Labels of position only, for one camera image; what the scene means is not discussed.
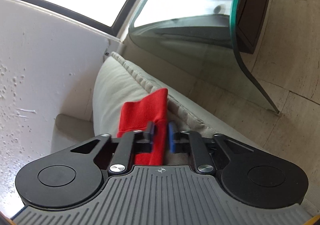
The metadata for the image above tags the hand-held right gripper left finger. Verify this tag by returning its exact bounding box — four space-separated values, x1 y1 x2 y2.
71 121 157 175

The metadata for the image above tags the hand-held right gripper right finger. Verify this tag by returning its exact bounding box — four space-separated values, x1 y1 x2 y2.
168 122 253 175

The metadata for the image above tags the red t-shirt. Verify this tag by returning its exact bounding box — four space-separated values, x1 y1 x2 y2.
117 88 168 166

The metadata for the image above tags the large light grey cushion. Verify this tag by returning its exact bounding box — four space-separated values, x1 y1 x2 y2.
92 51 227 140

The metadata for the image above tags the curved glass table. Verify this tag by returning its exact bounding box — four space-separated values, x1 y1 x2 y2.
128 0 281 113

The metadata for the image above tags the dark wooden cabinet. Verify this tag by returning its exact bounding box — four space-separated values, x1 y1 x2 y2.
235 0 275 55

